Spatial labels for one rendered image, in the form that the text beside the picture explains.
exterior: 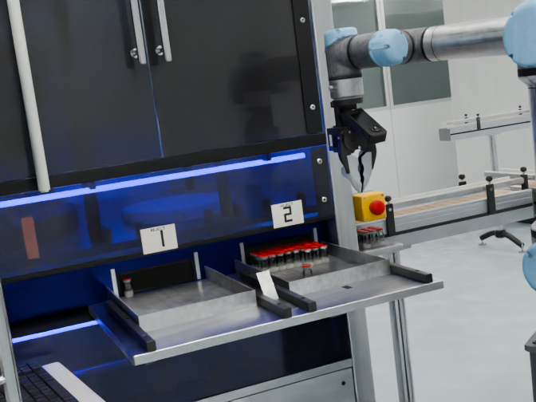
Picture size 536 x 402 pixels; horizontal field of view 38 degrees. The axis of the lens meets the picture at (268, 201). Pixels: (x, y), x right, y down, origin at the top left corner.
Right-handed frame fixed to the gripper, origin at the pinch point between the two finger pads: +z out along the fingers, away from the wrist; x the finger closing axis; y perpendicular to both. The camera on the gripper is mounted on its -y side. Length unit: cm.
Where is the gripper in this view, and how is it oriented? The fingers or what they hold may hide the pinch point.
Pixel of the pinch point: (361, 187)
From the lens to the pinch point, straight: 178.8
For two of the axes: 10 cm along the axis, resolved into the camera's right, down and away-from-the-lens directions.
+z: 1.3, 9.8, 1.4
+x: -9.1, 1.7, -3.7
